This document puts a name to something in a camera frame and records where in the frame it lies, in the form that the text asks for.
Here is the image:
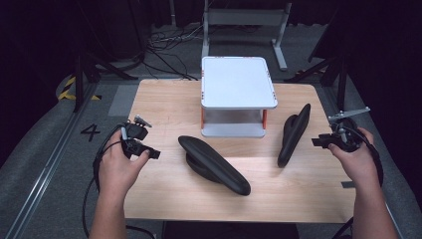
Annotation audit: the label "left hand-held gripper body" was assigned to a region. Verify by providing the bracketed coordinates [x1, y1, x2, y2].
[119, 115, 153, 159]

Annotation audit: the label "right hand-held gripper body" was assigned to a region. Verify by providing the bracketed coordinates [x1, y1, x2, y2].
[327, 106, 371, 153]

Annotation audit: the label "small black shoe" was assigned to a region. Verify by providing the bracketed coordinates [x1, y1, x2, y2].
[277, 103, 313, 169]

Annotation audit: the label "large black shoe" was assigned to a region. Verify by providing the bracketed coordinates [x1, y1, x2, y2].
[177, 134, 253, 197]

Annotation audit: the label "white two-tier shoe rack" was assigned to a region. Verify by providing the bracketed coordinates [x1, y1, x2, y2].
[200, 56, 280, 139]

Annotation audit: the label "person's right hand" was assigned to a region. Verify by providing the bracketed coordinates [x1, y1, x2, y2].
[327, 126, 380, 191]

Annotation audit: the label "person's left hand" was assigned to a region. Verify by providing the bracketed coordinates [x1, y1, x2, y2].
[97, 129, 151, 201]

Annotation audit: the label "black tripod stand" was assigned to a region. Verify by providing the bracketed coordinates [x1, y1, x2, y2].
[73, 49, 139, 114]
[284, 49, 350, 112]

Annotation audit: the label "yellow and black floor tape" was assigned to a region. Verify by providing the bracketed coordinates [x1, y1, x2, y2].
[57, 76, 103, 102]

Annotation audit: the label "person's dark clothing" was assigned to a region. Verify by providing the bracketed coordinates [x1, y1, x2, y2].
[161, 221, 301, 239]

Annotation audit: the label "grey metal stand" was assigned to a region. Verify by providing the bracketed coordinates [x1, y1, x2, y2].
[201, 0, 294, 72]

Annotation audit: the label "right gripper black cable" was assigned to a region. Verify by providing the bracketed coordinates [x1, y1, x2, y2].
[330, 124, 386, 239]

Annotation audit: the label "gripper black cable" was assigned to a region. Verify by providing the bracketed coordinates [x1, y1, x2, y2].
[330, 124, 386, 239]
[81, 124, 157, 239]

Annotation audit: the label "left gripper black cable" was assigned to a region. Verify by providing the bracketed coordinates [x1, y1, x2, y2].
[81, 124, 157, 239]

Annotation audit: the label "tangle of black floor cables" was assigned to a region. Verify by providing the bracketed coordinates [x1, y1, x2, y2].
[144, 23, 204, 82]

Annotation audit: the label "metal floor rail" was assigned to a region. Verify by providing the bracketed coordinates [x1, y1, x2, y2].
[2, 83, 99, 239]

